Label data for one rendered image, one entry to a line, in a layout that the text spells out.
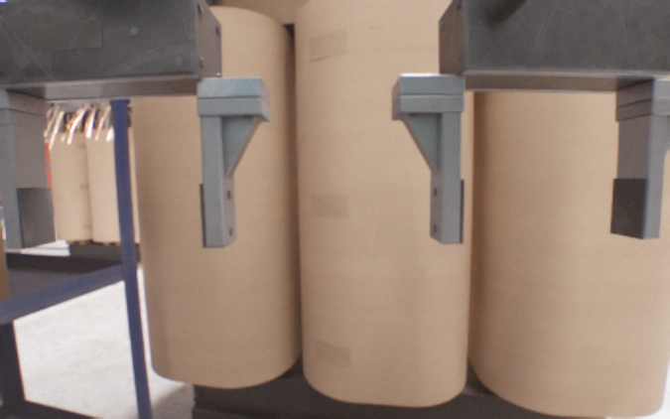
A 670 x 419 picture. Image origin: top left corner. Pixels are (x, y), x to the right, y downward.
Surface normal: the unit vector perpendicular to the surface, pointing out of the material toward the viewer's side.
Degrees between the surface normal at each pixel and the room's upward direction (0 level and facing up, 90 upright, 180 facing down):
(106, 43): 90
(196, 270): 90
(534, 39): 90
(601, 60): 90
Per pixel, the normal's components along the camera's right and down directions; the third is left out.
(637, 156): -1.00, 0.01
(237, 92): 0.00, 0.09
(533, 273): -0.65, 0.07
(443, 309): 0.27, 0.08
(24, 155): 1.00, -0.02
